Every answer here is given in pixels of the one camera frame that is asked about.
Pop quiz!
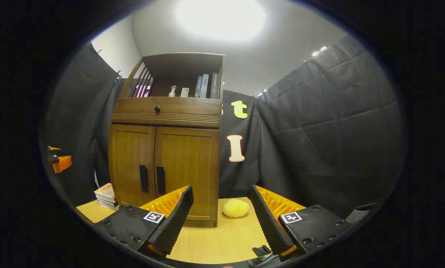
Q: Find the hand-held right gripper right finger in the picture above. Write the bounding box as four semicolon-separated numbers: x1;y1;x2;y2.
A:
249;184;353;261

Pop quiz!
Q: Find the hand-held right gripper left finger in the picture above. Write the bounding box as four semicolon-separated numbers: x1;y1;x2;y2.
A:
95;185;194;259

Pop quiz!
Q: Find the wooden double-door shoe cabinet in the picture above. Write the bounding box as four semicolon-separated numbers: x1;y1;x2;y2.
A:
108;52;225;227

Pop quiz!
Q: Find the round yellow sponge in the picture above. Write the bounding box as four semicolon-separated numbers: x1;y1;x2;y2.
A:
222;198;250;218

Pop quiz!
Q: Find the white and orange book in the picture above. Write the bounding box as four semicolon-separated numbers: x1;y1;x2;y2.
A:
94;182;116;203

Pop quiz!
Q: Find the black backdrop cloth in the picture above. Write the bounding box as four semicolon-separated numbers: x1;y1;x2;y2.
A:
45;35;407;220

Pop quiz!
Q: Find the dark upright book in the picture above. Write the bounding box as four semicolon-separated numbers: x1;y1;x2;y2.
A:
210;72;220;99

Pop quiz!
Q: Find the ceiling light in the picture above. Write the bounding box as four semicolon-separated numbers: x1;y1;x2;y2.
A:
176;0;266;41

